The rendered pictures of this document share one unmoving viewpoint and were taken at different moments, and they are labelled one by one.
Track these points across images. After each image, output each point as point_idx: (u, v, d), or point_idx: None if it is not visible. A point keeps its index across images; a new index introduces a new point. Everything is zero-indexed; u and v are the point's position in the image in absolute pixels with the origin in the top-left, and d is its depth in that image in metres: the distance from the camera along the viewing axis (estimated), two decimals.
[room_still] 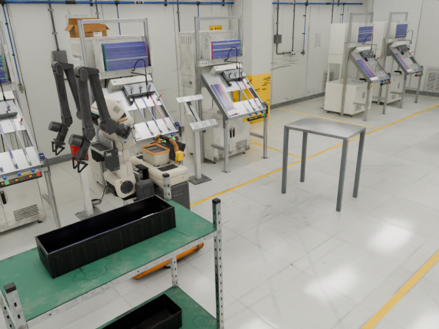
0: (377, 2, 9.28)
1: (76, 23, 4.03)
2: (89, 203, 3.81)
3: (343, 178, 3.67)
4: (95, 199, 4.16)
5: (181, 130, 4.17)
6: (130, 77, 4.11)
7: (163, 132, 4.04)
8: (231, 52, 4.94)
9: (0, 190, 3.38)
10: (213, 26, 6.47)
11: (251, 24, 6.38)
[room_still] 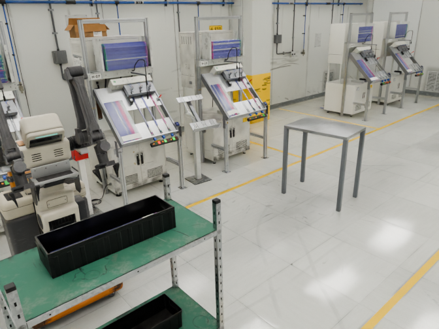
0: (377, 2, 9.28)
1: (76, 23, 4.03)
2: (89, 203, 3.81)
3: (343, 178, 3.67)
4: (95, 199, 4.16)
5: (181, 130, 4.17)
6: (130, 77, 4.11)
7: (163, 132, 4.04)
8: (231, 52, 4.94)
9: (0, 190, 3.38)
10: (213, 26, 6.47)
11: (251, 24, 6.38)
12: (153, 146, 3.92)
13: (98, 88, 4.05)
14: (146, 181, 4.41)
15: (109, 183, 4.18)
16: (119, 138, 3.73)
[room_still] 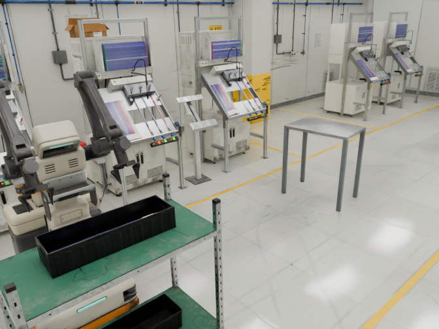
0: (377, 2, 9.28)
1: (76, 23, 4.03)
2: None
3: (343, 178, 3.67)
4: None
5: (181, 130, 4.17)
6: (130, 77, 4.11)
7: (163, 132, 4.04)
8: (231, 52, 4.94)
9: (0, 190, 3.38)
10: (213, 26, 6.47)
11: (251, 24, 6.38)
12: (153, 146, 3.92)
13: (98, 88, 4.05)
14: (146, 181, 4.41)
15: (109, 183, 4.18)
16: None
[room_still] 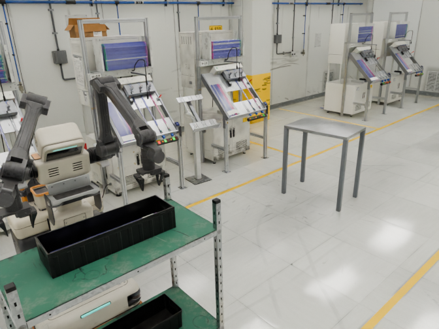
0: (377, 2, 9.28)
1: (76, 23, 4.03)
2: None
3: (343, 178, 3.67)
4: None
5: (181, 130, 4.17)
6: (130, 77, 4.11)
7: (163, 132, 4.04)
8: (231, 52, 4.94)
9: None
10: (213, 26, 6.47)
11: (251, 24, 6.38)
12: None
13: None
14: (146, 181, 4.41)
15: (109, 183, 4.18)
16: (119, 138, 3.73)
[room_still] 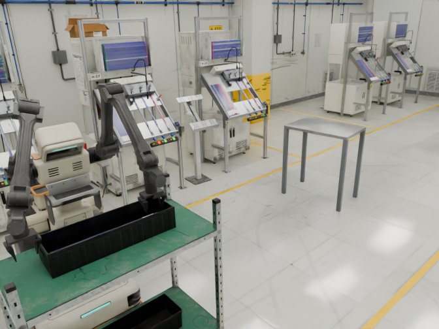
0: (377, 2, 9.28)
1: (76, 23, 4.03)
2: None
3: (343, 178, 3.67)
4: None
5: (181, 130, 4.17)
6: (130, 77, 4.11)
7: (163, 132, 4.04)
8: (231, 52, 4.94)
9: (0, 190, 3.38)
10: (213, 26, 6.47)
11: (251, 24, 6.38)
12: (153, 146, 3.92)
13: None
14: None
15: (109, 183, 4.18)
16: (119, 138, 3.73)
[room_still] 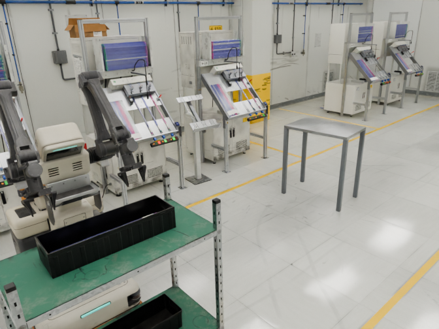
0: (377, 2, 9.28)
1: (76, 23, 4.03)
2: None
3: (343, 178, 3.67)
4: None
5: (181, 130, 4.17)
6: (130, 77, 4.11)
7: (163, 132, 4.04)
8: (231, 52, 4.94)
9: (0, 190, 3.38)
10: (213, 26, 6.47)
11: (251, 24, 6.38)
12: (153, 146, 3.92)
13: None
14: (146, 181, 4.41)
15: (109, 183, 4.18)
16: None
